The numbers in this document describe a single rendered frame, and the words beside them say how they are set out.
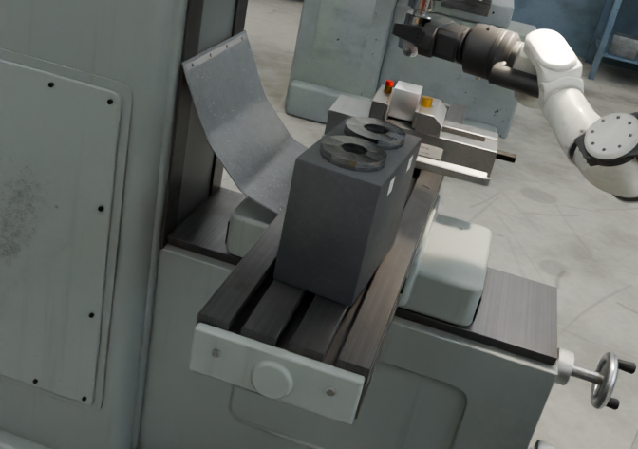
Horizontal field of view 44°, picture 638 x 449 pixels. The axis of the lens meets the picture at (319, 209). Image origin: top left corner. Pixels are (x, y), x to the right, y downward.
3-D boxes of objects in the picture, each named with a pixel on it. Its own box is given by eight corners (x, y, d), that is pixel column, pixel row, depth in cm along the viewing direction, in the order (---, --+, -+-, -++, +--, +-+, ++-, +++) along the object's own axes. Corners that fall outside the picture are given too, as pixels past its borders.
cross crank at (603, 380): (613, 392, 163) (634, 346, 158) (617, 428, 153) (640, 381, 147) (538, 368, 166) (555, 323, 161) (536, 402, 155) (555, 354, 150)
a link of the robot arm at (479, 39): (449, 7, 141) (512, 24, 137) (437, 58, 146) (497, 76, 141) (423, 13, 131) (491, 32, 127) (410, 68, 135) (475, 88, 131)
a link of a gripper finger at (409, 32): (396, 19, 138) (428, 28, 136) (392, 36, 139) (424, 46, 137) (392, 20, 137) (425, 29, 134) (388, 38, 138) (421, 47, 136)
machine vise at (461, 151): (490, 160, 168) (505, 113, 163) (488, 187, 155) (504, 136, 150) (334, 121, 172) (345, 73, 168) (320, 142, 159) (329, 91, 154)
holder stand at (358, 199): (394, 244, 126) (425, 129, 117) (351, 308, 106) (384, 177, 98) (326, 220, 128) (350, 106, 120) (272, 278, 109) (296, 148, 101)
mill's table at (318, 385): (460, 133, 206) (469, 104, 203) (354, 431, 97) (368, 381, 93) (377, 110, 210) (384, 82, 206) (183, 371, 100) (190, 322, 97)
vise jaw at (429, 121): (444, 119, 165) (449, 101, 164) (439, 137, 154) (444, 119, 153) (417, 112, 166) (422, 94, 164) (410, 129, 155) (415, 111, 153)
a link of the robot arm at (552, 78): (557, 25, 129) (591, 73, 120) (547, 69, 136) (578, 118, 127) (519, 29, 129) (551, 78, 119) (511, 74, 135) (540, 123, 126)
